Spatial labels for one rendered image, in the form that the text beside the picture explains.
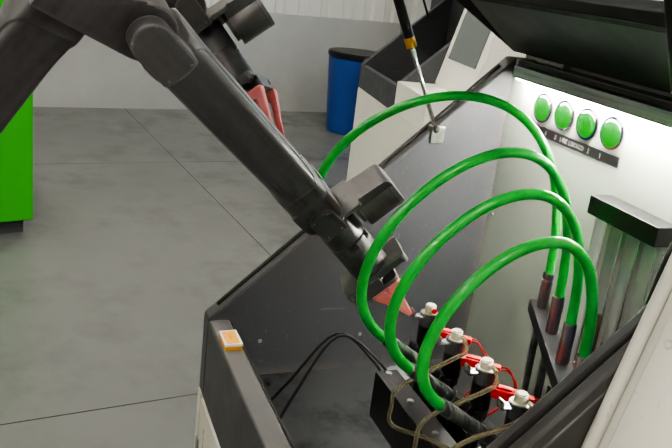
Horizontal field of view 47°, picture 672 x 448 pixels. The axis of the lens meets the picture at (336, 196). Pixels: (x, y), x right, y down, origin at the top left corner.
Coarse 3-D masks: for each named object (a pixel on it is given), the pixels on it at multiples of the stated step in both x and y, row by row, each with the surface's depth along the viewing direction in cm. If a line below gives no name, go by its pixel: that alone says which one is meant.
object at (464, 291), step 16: (528, 240) 85; (544, 240) 85; (560, 240) 86; (496, 256) 84; (512, 256) 84; (576, 256) 88; (480, 272) 84; (592, 272) 89; (464, 288) 83; (592, 288) 90; (448, 304) 84; (592, 304) 91; (448, 320) 84; (592, 320) 91; (432, 336) 84; (592, 336) 92; (416, 368) 85; (432, 400) 86; (448, 416) 88; (464, 416) 89; (480, 432) 90
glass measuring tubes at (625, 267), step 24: (600, 216) 114; (624, 216) 110; (648, 216) 108; (600, 240) 116; (624, 240) 113; (648, 240) 105; (600, 264) 118; (624, 264) 111; (648, 264) 107; (600, 288) 115; (624, 288) 111; (648, 288) 109; (600, 312) 116; (624, 312) 113; (576, 336) 121; (600, 336) 118
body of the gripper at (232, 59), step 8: (224, 48) 116; (232, 48) 117; (216, 56) 116; (224, 56) 116; (232, 56) 116; (240, 56) 117; (224, 64) 116; (232, 64) 116; (240, 64) 116; (248, 64) 118; (232, 72) 115; (240, 72) 116; (248, 72) 113; (240, 80) 113; (248, 80) 113
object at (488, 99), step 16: (432, 96) 111; (448, 96) 111; (464, 96) 111; (480, 96) 111; (384, 112) 112; (400, 112) 112; (512, 112) 111; (368, 128) 113; (528, 128) 112; (336, 144) 114; (544, 144) 113; (560, 224) 116; (544, 272) 119
